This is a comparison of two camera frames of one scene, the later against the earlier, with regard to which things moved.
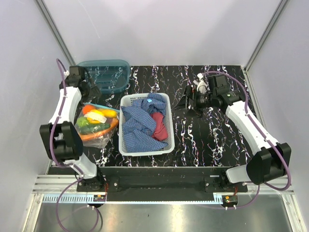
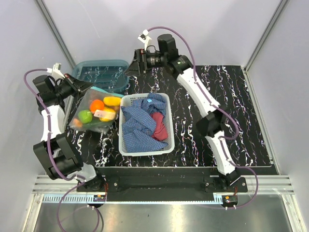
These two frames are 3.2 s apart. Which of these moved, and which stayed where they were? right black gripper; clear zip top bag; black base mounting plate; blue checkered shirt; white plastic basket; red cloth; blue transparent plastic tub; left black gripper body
Moved: clear zip top bag; left black gripper body; right black gripper
Stayed: white plastic basket; blue transparent plastic tub; red cloth; black base mounting plate; blue checkered shirt
